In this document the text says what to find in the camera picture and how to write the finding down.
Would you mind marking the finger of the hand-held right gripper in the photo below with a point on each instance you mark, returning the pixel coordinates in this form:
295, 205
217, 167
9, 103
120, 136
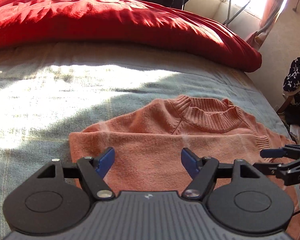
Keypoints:
265, 167
272, 153

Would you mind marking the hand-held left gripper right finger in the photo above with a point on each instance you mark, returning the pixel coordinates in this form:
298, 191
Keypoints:
190, 161

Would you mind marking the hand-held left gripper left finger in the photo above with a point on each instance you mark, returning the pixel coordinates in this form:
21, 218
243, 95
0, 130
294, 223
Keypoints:
105, 161

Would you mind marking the orange knit sweater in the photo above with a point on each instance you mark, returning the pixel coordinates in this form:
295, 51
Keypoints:
152, 150

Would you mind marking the wooden chair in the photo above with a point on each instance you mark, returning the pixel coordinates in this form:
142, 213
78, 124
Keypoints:
293, 120

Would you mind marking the star-print dark garment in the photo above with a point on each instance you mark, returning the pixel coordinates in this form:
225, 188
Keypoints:
297, 77

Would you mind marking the grey-blue checked bed cover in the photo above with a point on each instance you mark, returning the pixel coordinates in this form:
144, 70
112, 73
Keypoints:
52, 100

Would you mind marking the red quilt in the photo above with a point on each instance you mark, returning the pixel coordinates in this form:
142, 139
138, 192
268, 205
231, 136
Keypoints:
102, 22

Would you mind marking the striped pink curtain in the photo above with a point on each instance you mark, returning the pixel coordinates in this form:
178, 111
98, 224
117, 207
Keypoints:
272, 12

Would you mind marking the metal drying rack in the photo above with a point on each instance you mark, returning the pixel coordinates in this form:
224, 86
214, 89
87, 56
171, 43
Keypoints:
236, 10

